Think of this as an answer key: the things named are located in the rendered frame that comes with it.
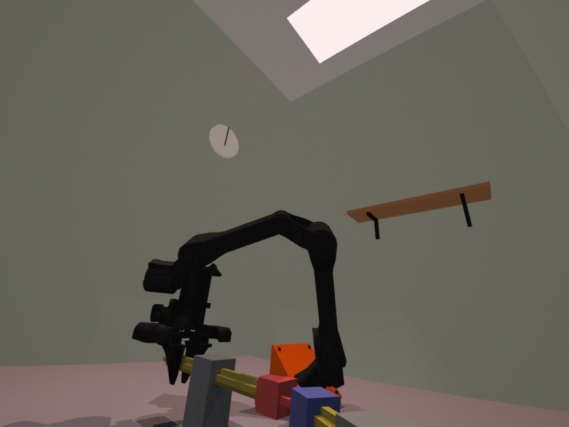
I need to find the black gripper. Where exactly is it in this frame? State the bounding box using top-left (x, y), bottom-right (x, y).
top-left (132, 295), bottom-right (232, 385)

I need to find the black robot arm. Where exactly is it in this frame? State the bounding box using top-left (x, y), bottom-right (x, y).
top-left (143, 210), bottom-right (347, 389)

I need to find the olive-yellow square bar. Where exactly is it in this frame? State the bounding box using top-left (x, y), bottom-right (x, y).
top-left (179, 354), bottom-right (258, 427)

